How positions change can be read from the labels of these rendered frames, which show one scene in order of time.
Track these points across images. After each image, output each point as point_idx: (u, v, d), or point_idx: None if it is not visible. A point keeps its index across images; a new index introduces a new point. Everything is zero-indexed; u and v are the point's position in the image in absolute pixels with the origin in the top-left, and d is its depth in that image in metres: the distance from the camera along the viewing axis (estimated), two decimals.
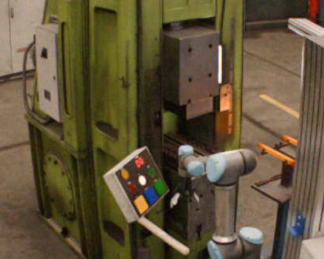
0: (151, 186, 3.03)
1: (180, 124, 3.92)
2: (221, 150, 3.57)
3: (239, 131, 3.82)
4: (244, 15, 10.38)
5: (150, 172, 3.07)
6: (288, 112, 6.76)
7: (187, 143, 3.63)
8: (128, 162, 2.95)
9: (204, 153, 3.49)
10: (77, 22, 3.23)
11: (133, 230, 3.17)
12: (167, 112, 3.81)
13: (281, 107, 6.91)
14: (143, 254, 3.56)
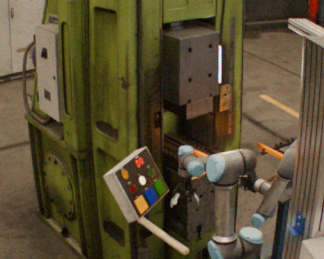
0: (151, 186, 3.03)
1: (180, 124, 3.92)
2: (221, 150, 3.57)
3: (239, 131, 3.82)
4: (244, 15, 10.38)
5: (150, 172, 3.07)
6: (288, 112, 6.76)
7: (187, 143, 3.63)
8: (128, 162, 2.95)
9: (204, 153, 3.49)
10: (77, 22, 3.23)
11: (133, 230, 3.17)
12: (167, 112, 3.81)
13: (281, 107, 6.91)
14: (143, 254, 3.56)
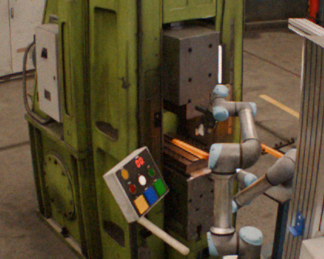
0: (151, 186, 3.03)
1: (180, 124, 3.92)
2: None
3: (239, 131, 3.82)
4: (244, 15, 10.38)
5: (150, 172, 3.07)
6: (288, 112, 6.76)
7: (187, 143, 3.63)
8: (128, 162, 2.95)
9: None
10: (77, 22, 3.23)
11: (133, 230, 3.17)
12: (167, 112, 3.81)
13: (281, 107, 6.91)
14: (143, 254, 3.56)
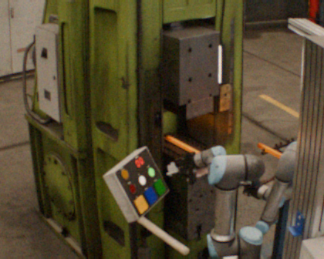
0: (151, 186, 3.03)
1: (180, 124, 3.92)
2: None
3: (239, 131, 3.82)
4: (244, 15, 10.38)
5: (150, 172, 3.07)
6: (288, 112, 6.76)
7: (187, 143, 3.63)
8: (128, 162, 2.95)
9: None
10: (77, 22, 3.23)
11: (133, 230, 3.17)
12: (167, 112, 3.81)
13: (281, 107, 6.91)
14: (143, 254, 3.56)
